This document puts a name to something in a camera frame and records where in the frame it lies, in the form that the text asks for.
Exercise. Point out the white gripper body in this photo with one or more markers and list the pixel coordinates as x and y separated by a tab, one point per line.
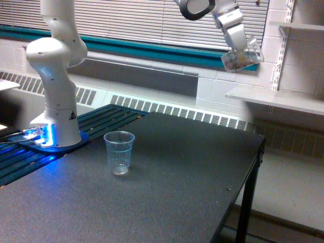
229	19

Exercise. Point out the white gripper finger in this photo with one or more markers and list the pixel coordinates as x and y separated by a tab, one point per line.
235	37

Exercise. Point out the clear plastic cup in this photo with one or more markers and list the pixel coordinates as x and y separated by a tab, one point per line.
252	46
119	149

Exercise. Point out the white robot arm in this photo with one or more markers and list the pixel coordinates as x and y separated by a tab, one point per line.
51	57

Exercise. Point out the colourful candy pieces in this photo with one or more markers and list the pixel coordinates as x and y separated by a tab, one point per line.
234	61

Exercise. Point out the white window blinds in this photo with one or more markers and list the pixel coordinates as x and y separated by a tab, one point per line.
158	22

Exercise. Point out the clear plastic cup on table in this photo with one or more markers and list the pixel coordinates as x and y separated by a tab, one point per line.
119	149

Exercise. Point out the white radiator vent cover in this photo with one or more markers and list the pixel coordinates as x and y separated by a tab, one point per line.
95	98

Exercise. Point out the black table leg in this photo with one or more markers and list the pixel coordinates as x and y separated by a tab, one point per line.
248	196

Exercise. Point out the white shelf bracket rail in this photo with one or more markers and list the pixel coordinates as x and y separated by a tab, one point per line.
284	28

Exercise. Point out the white upper wall shelf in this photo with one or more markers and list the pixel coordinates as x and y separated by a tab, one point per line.
296	25

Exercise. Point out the white wall shelf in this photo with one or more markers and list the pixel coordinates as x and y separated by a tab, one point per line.
281	99
296	25

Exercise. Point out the white lower wall shelf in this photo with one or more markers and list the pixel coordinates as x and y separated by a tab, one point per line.
281	99

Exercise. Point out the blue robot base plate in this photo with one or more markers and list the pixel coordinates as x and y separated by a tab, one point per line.
38	143

